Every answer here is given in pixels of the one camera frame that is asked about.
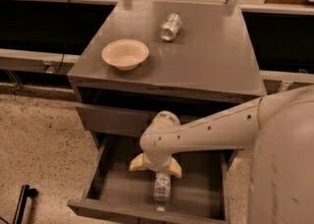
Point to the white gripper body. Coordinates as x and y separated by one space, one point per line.
158 166

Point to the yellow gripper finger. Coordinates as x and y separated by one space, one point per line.
174 168
137 164

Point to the clear plastic water bottle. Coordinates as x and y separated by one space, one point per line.
162 190

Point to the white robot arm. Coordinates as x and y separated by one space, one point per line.
279 128

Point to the open grey middle drawer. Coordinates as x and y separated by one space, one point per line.
115 193

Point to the closed grey top drawer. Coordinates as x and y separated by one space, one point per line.
114 121

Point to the grey drawer cabinet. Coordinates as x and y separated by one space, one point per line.
208 68

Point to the white paper bowl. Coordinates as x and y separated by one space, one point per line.
125 54

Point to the black stand on floor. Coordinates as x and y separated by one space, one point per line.
26 204

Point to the silver soda can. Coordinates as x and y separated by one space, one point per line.
170 27

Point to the grey metal rail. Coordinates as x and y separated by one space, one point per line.
37 62

